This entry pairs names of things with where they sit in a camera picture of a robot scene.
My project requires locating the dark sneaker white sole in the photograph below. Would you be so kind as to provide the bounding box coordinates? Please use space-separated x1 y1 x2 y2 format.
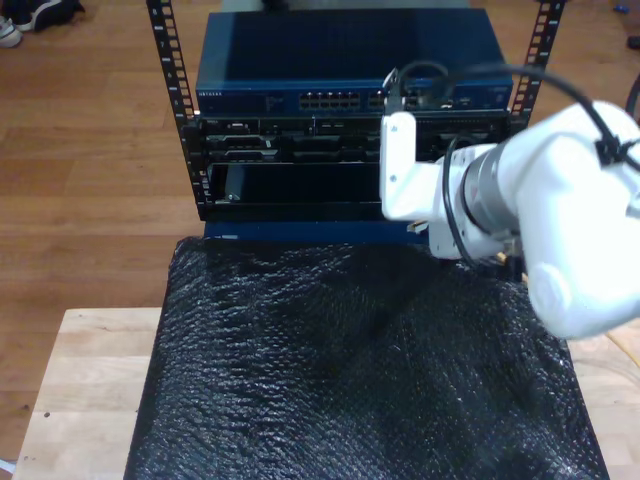
14 0 84 32

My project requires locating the black mesh mat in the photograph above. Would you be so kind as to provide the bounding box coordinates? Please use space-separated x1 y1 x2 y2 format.
123 238 609 480

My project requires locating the black perforated rack rail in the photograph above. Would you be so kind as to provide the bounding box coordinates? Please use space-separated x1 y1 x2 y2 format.
144 0 201 121
508 0 569 121

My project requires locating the black rack server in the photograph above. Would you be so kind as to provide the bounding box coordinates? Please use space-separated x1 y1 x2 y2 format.
182 113 521 166

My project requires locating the yellow network cable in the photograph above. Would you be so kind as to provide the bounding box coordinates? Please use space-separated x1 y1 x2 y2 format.
407 222 640 369

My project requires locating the thin black cable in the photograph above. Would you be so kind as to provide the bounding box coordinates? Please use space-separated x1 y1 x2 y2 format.
441 135 504 274

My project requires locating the blue network switch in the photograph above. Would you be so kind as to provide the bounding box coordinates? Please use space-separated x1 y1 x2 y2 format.
194 8 515 117

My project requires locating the dark blue rack unit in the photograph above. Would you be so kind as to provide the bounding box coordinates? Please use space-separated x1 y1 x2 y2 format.
203 219 431 246

